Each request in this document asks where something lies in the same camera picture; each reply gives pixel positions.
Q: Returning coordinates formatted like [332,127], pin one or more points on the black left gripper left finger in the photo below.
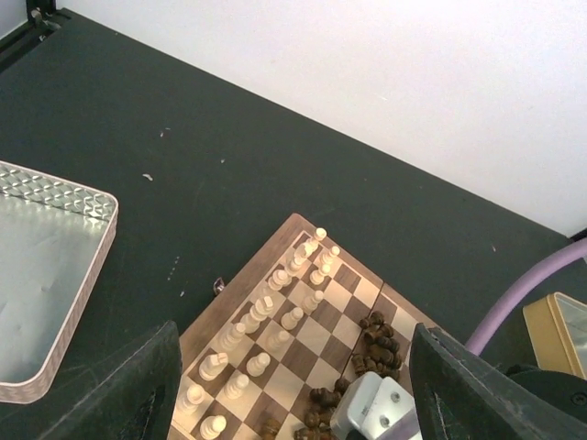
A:
[136,400]

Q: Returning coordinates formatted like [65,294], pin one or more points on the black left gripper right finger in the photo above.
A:
[460,396]

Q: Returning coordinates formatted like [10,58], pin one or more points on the white chess piece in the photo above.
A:
[231,338]
[319,235]
[330,258]
[212,427]
[311,302]
[212,365]

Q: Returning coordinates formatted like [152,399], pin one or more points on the wooden chess board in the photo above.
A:
[269,357]

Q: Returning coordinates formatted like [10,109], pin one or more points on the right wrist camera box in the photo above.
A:
[375,408]

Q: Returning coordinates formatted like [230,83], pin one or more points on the gold metal tin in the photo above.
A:
[556,325]

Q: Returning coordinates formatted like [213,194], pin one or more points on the pile of brown chess pieces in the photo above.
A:
[298,400]

